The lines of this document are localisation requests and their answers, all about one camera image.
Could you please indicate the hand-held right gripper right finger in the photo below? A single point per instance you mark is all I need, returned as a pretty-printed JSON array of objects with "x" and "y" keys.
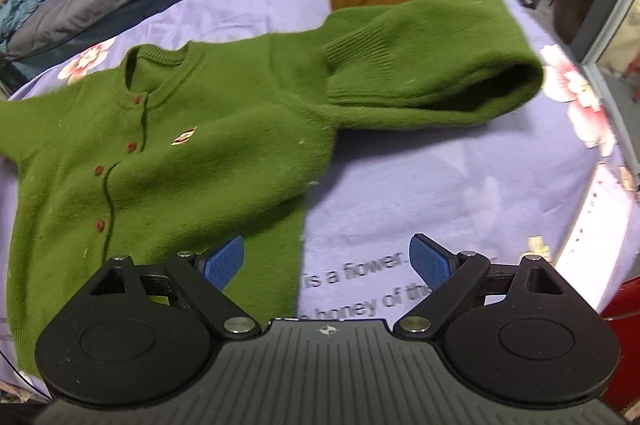
[{"x": 429, "y": 261}]

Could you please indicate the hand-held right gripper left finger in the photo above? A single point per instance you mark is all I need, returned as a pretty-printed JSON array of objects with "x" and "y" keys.
[{"x": 226, "y": 261}]

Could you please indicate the green knit cardigan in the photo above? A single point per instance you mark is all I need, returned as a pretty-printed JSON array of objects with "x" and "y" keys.
[{"x": 210, "y": 145}]

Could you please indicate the purple floral bedsheet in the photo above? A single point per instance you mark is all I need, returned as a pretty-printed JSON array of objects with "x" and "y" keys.
[{"x": 450, "y": 185}]

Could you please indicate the red object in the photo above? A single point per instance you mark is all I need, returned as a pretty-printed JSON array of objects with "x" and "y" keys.
[{"x": 622, "y": 355}]

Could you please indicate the grey window frame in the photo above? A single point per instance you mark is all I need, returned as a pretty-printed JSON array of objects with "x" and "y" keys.
[{"x": 600, "y": 15}]

